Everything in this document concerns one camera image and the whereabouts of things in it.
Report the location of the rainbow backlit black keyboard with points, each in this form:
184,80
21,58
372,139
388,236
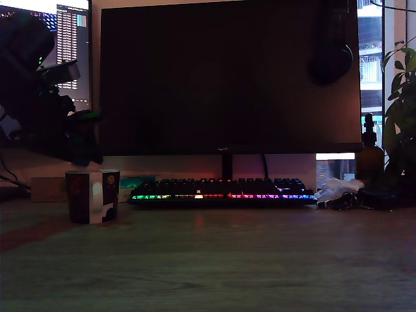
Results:
221,191

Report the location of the lit computer monitor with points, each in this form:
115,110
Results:
70,32

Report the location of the black monitor stand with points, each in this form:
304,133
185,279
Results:
227,167

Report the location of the pale grey camera box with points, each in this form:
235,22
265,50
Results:
68,71

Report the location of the bunch of keys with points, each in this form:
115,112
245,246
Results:
343,201

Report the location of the amber dropper bottle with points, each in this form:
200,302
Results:
370,162

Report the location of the black headphones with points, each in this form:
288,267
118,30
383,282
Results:
331,65

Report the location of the white crumpled tissue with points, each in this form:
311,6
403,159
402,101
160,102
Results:
338,187

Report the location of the black pouch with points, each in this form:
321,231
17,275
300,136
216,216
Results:
378,196

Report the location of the window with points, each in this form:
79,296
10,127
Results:
370,71

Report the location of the large dark computer monitor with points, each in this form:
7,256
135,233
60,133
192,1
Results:
211,81

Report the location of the tan wooden box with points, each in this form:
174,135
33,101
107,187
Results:
48,190

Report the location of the green leafy plant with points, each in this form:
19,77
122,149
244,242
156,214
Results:
401,130

